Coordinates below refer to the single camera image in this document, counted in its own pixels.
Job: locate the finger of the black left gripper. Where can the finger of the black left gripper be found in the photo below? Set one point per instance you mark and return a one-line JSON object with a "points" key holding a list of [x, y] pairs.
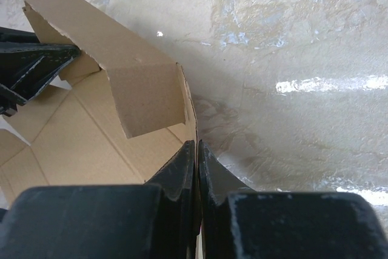
{"points": [[28, 68], [18, 36]]}

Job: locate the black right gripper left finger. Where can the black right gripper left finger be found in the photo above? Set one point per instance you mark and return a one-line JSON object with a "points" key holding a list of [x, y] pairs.
{"points": [[150, 220]]}

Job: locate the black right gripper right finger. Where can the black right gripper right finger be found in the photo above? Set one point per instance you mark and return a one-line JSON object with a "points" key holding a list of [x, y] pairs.
{"points": [[239, 222]]}

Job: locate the brown cardboard paper box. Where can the brown cardboard paper box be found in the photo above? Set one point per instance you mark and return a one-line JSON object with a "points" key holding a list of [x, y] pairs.
{"points": [[127, 111]]}

